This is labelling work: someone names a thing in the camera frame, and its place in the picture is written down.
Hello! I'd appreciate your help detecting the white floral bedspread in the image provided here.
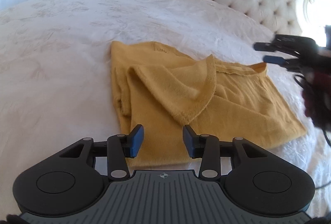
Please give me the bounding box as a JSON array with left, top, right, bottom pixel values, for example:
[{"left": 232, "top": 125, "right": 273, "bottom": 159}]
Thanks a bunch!
[{"left": 0, "top": 0, "right": 331, "bottom": 219}]

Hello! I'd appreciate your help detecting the red gloved right hand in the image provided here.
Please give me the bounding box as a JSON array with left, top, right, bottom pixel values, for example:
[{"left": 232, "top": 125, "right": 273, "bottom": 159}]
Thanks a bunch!
[{"left": 302, "top": 67, "right": 330, "bottom": 132}]

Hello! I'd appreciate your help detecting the mustard yellow knit sweater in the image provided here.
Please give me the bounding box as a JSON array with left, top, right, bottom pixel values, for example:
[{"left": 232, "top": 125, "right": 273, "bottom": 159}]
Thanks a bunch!
[{"left": 110, "top": 41, "right": 306, "bottom": 168}]

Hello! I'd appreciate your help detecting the black cable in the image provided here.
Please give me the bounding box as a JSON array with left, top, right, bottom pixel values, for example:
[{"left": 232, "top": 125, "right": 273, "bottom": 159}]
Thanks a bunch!
[{"left": 293, "top": 73, "right": 331, "bottom": 188}]

